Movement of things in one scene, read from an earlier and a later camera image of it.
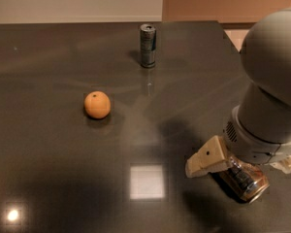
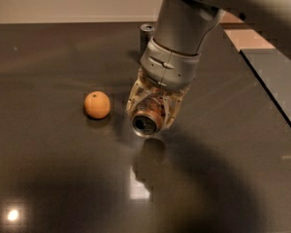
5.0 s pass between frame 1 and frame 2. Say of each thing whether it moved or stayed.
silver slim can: stayed
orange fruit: stayed
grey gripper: moved
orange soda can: moved
